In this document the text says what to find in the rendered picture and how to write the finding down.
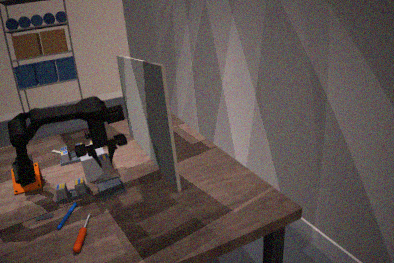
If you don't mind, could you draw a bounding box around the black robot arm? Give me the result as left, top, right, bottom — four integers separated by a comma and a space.
8, 97, 125, 188

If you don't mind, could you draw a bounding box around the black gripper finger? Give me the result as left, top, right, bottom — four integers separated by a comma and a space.
87, 152, 102, 168
107, 145, 118, 164

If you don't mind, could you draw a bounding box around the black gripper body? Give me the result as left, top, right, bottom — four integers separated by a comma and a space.
75, 126, 127, 157

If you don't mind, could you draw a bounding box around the orange-handled screwdriver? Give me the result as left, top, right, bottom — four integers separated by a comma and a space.
73, 213, 91, 253

